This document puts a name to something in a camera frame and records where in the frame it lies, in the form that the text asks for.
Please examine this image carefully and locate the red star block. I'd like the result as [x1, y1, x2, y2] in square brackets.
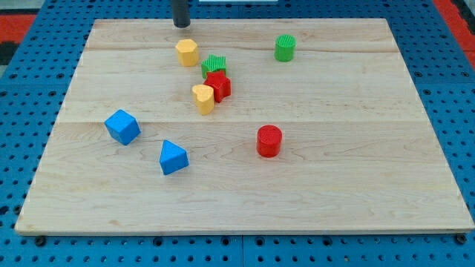
[203, 70, 232, 103]

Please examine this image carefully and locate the green star block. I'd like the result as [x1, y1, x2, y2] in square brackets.
[200, 54, 227, 79]

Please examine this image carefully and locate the wooden board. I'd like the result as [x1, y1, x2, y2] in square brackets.
[15, 19, 474, 236]

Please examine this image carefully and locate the red cylinder block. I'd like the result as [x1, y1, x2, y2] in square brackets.
[256, 125, 283, 158]

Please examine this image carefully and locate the yellow heart block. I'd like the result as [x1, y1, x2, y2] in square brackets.
[191, 85, 214, 115]

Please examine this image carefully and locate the blue triangle block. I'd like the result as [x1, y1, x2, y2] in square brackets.
[159, 139, 189, 175]

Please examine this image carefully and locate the yellow hexagon block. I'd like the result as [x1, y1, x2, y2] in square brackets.
[175, 39, 200, 67]

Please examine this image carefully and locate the green cylinder block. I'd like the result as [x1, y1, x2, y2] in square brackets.
[274, 34, 296, 62]

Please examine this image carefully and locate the blue cube block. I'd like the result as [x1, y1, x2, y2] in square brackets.
[105, 109, 141, 145]

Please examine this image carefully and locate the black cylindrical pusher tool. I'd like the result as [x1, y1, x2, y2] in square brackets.
[170, 0, 191, 28]

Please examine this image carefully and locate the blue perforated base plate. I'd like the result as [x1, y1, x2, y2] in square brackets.
[1, 0, 474, 266]

